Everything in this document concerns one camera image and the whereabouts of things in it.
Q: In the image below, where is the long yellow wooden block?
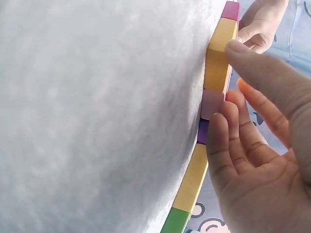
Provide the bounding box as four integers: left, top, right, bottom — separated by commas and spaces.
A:
173, 143, 210, 211

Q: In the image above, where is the person's right hand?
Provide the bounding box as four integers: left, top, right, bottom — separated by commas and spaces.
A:
207, 40, 311, 233

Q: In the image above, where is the dark purple wooden block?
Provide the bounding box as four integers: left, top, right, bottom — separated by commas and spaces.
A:
196, 118, 211, 146

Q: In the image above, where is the light purple wooden block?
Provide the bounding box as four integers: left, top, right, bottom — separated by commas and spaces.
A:
200, 88, 226, 121

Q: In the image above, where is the magenta wooden block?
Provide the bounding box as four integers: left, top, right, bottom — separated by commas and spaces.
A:
220, 1, 242, 22

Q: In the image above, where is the thick yellow wooden block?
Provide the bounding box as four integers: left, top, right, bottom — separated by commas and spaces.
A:
203, 18, 239, 95

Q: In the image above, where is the person's left hand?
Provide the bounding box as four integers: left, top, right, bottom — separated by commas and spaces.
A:
237, 0, 290, 54

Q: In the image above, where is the green wooden block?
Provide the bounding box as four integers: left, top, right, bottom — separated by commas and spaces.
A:
166, 207, 194, 233

